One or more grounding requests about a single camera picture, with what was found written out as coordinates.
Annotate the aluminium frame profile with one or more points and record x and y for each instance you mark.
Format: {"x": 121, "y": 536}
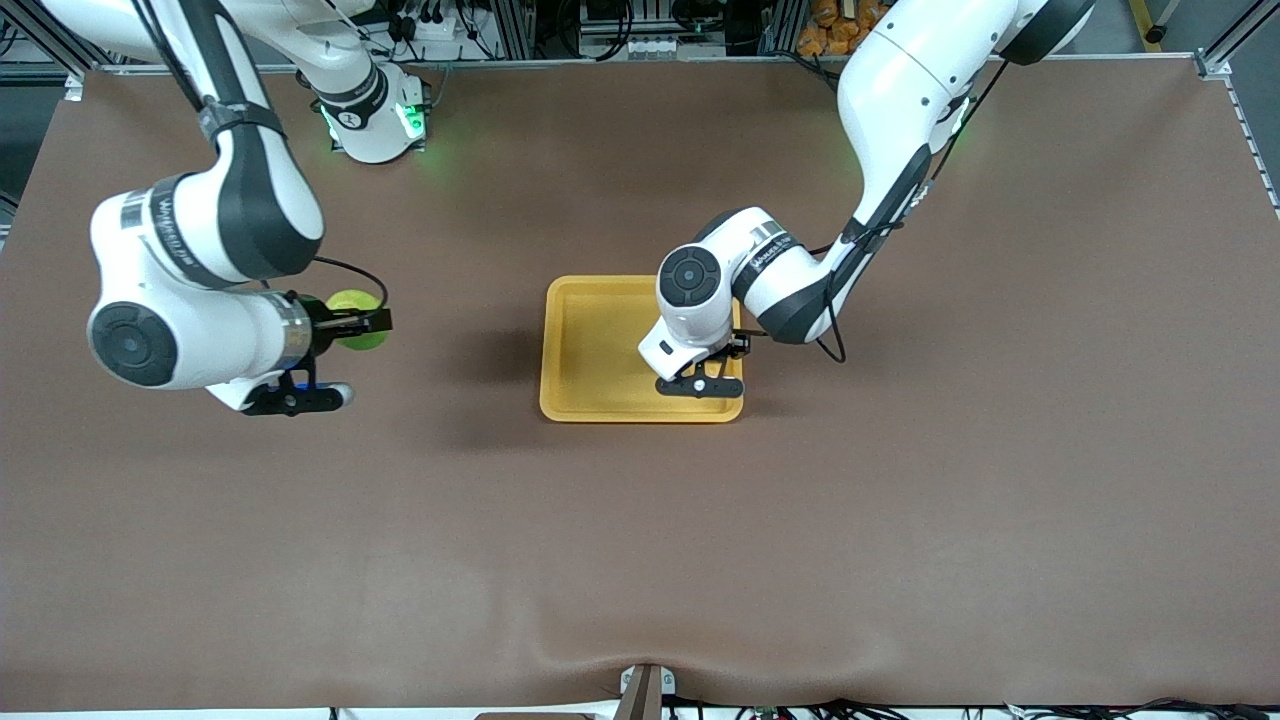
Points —
{"x": 505, "y": 30}
{"x": 780, "y": 30}
{"x": 1225, "y": 50}
{"x": 35, "y": 45}

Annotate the white power strip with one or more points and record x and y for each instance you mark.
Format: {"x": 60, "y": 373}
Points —
{"x": 440, "y": 35}

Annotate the green apple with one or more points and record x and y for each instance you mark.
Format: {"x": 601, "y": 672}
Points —
{"x": 355, "y": 300}

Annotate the yellow plastic tray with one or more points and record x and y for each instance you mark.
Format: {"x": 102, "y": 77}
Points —
{"x": 590, "y": 350}

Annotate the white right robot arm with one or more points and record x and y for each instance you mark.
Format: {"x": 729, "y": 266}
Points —
{"x": 200, "y": 340}

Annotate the yellow bar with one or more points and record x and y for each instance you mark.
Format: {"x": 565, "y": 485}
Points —
{"x": 1145, "y": 15}

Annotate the grey electronics box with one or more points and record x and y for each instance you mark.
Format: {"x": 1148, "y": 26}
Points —
{"x": 650, "y": 45}

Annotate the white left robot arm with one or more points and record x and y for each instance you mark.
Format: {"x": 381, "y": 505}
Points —
{"x": 900, "y": 90}

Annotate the grey metal camera bracket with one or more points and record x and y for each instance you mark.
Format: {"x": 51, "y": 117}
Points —
{"x": 640, "y": 695}

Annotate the grey base connector panel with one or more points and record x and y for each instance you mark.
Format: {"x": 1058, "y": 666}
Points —
{"x": 418, "y": 110}

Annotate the brown table mat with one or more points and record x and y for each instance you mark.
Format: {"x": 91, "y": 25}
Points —
{"x": 400, "y": 550}

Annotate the silver table edge rail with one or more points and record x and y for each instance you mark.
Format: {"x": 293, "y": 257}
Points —
{"x": 650, "y": 62}

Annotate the pile of orange packs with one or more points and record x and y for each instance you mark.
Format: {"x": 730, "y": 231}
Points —
{"x": 830, "y": 40}

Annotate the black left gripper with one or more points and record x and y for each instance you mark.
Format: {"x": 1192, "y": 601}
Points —
{"x": 735, "y": 351}

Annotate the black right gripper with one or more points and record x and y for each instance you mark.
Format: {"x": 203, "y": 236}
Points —
{"x": 322, "y": 324}

